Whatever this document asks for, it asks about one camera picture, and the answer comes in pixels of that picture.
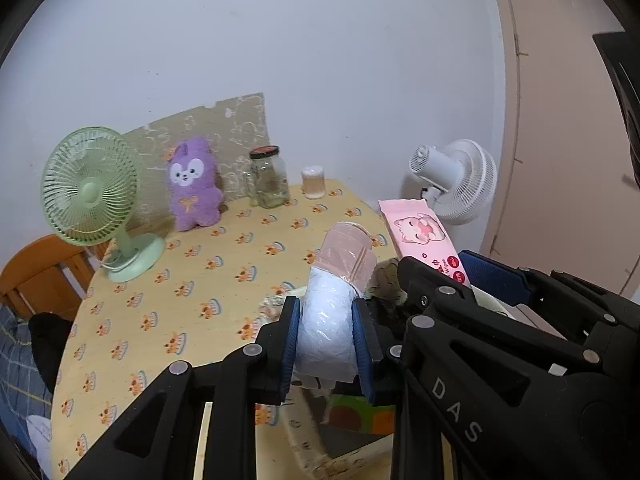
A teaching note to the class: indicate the olive fuzzy cloth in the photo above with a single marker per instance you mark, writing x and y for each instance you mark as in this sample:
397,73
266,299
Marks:
385,280

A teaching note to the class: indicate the green orange printed item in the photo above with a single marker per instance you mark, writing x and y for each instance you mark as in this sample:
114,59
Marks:
360,412

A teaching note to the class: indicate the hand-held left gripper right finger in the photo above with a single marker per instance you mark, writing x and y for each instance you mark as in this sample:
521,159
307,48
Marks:
364,355

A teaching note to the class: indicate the pink wipes packet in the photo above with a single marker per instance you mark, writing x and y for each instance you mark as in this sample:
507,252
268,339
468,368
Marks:
420,230

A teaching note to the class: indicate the beige printed board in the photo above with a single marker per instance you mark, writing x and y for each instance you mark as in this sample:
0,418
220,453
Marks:
240,120

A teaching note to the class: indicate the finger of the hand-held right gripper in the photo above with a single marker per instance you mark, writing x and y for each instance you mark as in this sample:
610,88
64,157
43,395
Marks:
495,272
425,280

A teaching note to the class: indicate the cotton swab container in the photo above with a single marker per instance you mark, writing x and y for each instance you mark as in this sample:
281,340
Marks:
313,182

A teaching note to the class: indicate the white garment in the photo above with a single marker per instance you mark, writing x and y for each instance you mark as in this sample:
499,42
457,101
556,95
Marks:
39,432

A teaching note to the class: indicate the white plastic packet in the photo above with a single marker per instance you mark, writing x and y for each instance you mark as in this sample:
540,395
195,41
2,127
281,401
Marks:
325,325

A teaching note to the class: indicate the white fan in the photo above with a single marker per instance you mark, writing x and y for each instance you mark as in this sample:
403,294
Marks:
465,180

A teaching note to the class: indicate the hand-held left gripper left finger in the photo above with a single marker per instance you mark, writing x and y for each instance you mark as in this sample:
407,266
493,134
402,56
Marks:
291,345

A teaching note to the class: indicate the green table fan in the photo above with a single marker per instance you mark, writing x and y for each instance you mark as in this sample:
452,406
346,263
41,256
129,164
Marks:
90,195

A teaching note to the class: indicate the blue plaid bedding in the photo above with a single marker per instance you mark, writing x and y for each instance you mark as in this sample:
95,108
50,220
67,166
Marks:
15,360

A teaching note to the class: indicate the glass jar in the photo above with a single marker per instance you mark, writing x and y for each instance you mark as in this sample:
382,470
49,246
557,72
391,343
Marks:
267,185

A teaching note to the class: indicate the purple plush toy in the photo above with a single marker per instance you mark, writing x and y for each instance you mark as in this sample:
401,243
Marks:
192,195

